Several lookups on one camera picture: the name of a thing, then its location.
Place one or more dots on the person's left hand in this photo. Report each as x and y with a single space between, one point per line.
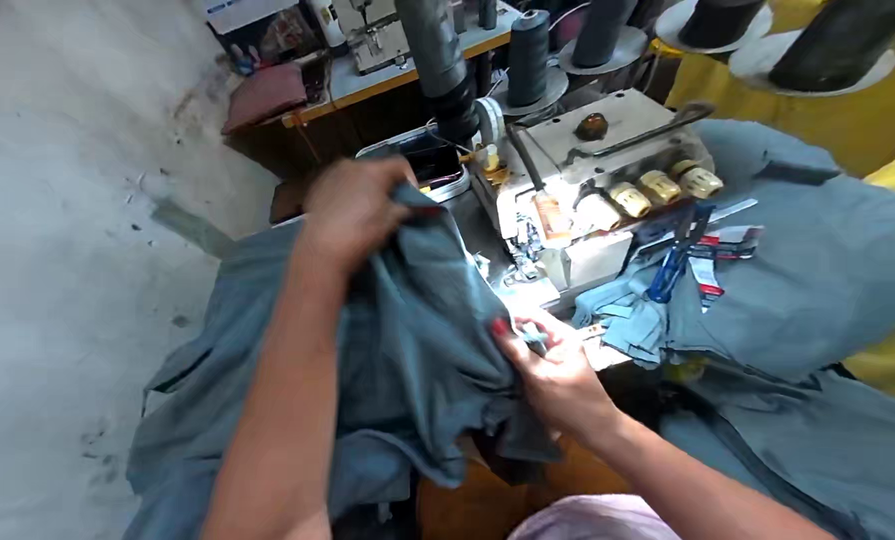
350 210

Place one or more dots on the person's right hand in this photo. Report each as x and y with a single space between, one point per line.
563 379

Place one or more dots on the person's left fingers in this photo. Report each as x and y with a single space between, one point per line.
393 178

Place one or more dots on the person's right fingers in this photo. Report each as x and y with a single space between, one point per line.
546 330

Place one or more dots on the person's right thumb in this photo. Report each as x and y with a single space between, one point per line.
517 346

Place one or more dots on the grey-blue garment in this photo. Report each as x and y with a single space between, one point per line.
425 315

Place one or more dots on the person's right forearm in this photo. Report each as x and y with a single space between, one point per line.
695 476

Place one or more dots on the person's left forearm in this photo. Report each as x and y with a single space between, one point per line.
282 405

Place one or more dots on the grey-blue fabric scraps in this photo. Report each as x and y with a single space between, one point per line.
631 322

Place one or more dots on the sewing table with wooden edge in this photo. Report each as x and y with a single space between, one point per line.
342 101

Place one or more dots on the grey cylinder with black base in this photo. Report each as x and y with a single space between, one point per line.
436 52

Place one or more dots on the dark red cloth bundle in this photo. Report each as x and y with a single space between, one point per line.
267 96

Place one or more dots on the white bottle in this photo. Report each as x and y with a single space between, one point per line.
327 26

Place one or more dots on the person's legs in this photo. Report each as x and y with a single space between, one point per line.
470 510

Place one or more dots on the red and white packet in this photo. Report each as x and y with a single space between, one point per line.
708 266

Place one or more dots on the dark grey thread cone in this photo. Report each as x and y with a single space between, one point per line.
528 60
599 34

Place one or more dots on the white overlock sewing machine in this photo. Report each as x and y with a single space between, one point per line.
605 157

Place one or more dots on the white spool disc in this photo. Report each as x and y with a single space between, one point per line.
669 30
751 60
556 94
627 52

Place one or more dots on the person's body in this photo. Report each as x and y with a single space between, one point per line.
597 521

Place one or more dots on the pile of grey-blue garments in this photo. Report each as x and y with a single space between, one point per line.
815 270

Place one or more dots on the yellow cloth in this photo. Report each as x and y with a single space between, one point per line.
815 127

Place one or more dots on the black thread cone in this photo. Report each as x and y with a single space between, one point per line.
837 49
721 22

